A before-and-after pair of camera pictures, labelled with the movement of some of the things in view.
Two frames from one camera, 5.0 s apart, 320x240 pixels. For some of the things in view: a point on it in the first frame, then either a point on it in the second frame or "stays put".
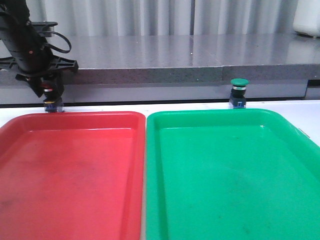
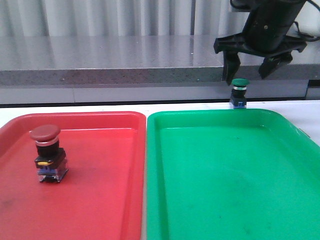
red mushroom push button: x=50 y=100 -> x=51 y=161
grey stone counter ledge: x=260 y=59 stays put
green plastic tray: x=240 y=174 stays put
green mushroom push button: x=237 y=99 stays put
